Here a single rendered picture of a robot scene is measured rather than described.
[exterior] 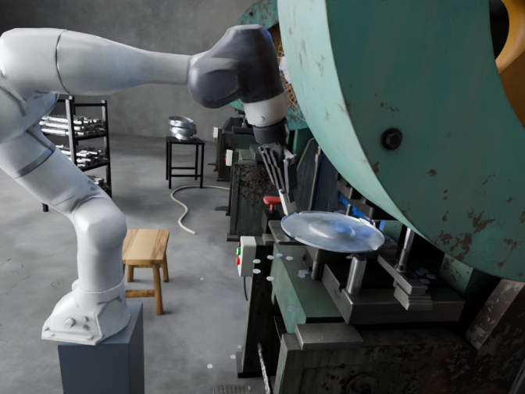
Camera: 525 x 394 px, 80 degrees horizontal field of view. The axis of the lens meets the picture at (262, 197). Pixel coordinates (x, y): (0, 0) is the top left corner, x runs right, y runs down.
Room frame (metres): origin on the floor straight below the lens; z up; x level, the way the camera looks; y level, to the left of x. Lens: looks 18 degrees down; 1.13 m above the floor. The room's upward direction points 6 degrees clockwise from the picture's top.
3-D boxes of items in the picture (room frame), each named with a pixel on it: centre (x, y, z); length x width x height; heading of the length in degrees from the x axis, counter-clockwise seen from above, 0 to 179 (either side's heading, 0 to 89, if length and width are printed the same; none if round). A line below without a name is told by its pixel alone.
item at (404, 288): (0.68, -0.36, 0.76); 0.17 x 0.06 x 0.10; 11
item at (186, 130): (3.67, 0.99, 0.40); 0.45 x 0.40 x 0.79; 23
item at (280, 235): (0.82, -0.16, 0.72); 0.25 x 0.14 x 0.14; 101
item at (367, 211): (0.85, -0.34, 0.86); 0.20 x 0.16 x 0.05; 11
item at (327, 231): (0.83, -0.21, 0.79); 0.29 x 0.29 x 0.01
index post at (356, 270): (0.65, -0.24, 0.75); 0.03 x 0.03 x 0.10; 11
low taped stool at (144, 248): (1.46, 0.60, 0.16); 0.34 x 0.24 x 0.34; 12
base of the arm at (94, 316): (0.74, 0.47, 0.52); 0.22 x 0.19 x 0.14; 100
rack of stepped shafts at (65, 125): (2.61, 1.65, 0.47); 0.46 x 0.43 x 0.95; 81
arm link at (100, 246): (0.72, 0.40, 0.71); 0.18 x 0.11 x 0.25; 39
